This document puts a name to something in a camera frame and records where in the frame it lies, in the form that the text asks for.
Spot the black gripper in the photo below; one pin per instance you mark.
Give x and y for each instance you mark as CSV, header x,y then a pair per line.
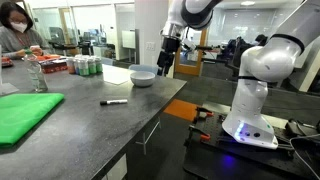
x,y
170,45

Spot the black and white marker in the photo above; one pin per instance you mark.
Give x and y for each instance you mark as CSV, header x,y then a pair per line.
x,y
113,102

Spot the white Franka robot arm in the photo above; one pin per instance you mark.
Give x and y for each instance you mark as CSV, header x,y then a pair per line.
x,y
253,100

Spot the white bowl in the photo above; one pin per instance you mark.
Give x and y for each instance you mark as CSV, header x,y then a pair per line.
x,y
142,79

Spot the white paper sheet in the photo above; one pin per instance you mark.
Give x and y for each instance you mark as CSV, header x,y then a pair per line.
x,y
115,76

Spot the black office chair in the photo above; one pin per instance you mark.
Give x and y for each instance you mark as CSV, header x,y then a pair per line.
x,y
241,50

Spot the blue label can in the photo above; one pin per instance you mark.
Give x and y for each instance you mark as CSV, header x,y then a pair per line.
x,y
76,66

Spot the orange label can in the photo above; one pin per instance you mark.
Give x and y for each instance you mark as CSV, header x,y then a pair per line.
x,y
70,66

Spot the red box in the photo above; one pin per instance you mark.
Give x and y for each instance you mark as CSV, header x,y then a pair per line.
x,y
53,67

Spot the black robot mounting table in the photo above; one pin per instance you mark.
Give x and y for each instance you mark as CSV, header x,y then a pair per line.
x,y
233,156

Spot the orange tray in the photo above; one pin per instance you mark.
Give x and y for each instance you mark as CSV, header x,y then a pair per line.
x,y
46,57

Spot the clear plastic water bottle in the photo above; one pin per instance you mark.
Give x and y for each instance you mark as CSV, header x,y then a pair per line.
x,y
36,75

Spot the green folded cloth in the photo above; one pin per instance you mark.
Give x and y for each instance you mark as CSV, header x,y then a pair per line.
x,y
23,115

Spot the person with face mask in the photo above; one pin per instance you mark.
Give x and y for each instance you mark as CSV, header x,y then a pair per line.
x,y
13,40

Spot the red packet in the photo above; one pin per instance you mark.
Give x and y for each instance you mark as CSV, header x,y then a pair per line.
x,y
6,62

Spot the white light switch plate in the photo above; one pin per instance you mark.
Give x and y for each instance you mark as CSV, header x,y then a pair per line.
x,y
150,46

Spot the wooden door frame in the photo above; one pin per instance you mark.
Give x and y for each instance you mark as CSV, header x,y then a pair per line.
x,y
190,70

